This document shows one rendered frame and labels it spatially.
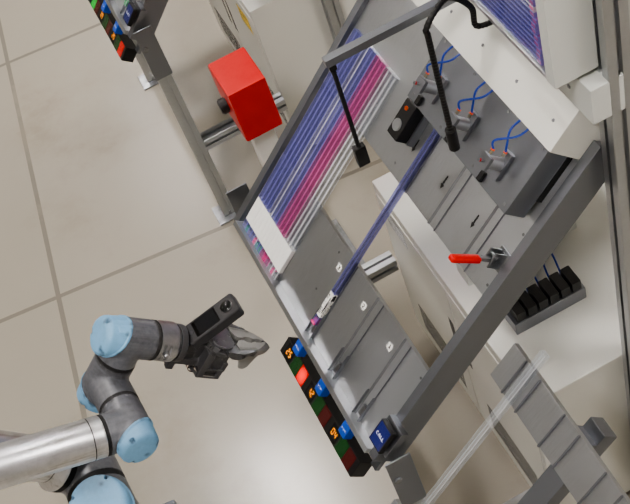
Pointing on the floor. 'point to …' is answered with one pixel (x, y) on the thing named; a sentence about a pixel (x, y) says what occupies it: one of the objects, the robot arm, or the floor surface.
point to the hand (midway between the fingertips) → (264, 343)
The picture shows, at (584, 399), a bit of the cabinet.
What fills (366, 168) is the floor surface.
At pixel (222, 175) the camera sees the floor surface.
